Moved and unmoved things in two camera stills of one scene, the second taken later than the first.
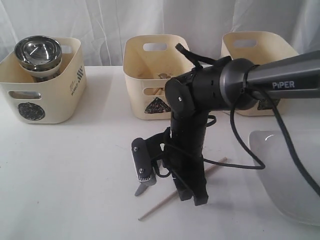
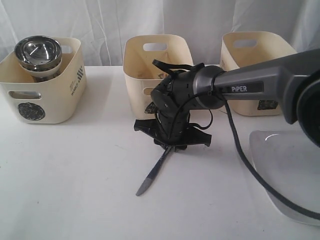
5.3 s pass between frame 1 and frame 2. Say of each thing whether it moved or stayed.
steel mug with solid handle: stayed
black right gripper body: moved
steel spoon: stayed
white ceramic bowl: stayed
